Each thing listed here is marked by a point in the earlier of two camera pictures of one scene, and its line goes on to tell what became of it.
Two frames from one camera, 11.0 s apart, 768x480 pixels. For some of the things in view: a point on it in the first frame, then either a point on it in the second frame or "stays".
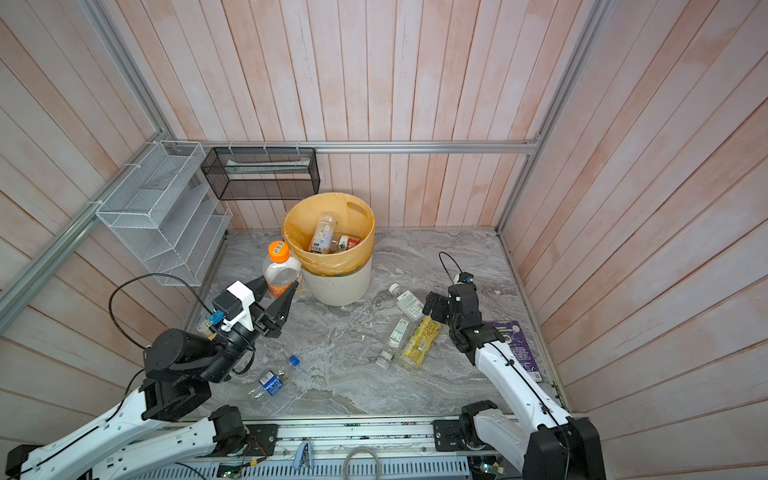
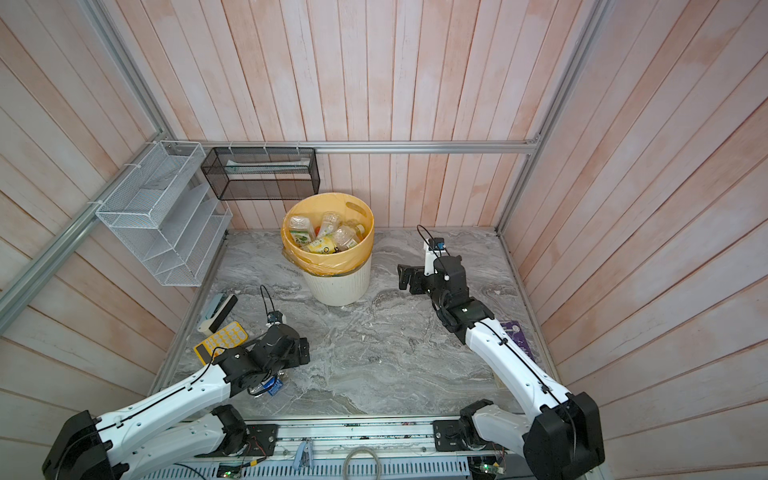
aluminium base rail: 374,437 stays
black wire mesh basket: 237,173 stays
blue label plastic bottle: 322,239 stays
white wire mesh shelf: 160,214 stays
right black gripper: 443,302 to 406,278
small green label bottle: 399,334 to 345,237
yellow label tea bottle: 420,342 to 325,245
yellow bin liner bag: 354,218 stays
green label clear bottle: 410,307 to 300,230
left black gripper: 277,313 to 295,359
